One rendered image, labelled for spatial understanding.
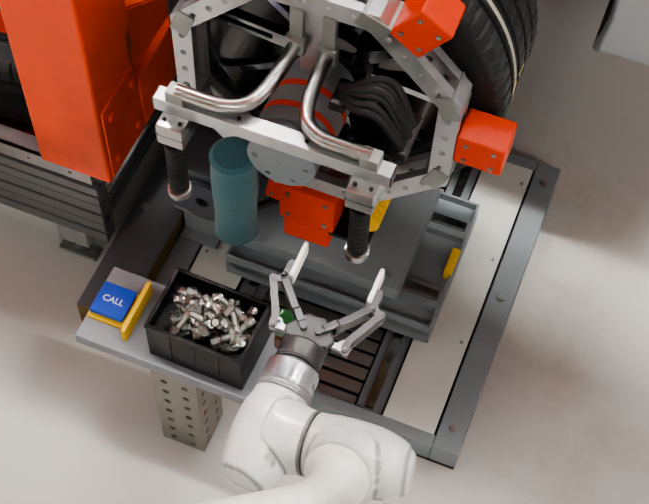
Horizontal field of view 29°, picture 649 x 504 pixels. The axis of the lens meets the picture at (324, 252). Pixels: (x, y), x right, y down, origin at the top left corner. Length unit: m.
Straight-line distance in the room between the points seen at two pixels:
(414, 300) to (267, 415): 0.99
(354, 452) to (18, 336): 1.37
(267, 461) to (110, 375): 1.10
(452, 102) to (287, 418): 0.61
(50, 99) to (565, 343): 1.34
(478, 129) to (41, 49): 0.79
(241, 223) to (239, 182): 0.14
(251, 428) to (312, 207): 0.73
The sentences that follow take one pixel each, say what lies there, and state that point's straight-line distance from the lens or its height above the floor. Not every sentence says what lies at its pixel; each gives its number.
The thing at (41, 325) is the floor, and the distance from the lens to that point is 3.00.
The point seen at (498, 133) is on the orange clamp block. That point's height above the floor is 0.89.
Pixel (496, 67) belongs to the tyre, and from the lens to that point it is 2.14.
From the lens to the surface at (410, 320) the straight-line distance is 2.78.
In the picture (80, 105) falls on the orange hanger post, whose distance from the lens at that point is 2.37.
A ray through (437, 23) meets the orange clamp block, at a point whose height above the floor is 1.14.
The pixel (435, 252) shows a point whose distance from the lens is 2.90.
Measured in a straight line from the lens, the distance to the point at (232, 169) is 2.28.
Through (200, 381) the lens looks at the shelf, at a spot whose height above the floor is 0.45.
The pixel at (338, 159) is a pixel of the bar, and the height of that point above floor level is 0.98.
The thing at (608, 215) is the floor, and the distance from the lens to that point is 3.22.
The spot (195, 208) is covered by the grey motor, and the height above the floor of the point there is 0.29.
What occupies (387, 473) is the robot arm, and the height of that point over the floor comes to 0.92.
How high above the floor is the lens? 2.60
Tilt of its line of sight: 58 degrees down
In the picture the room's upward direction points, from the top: 3 degrees clockwise
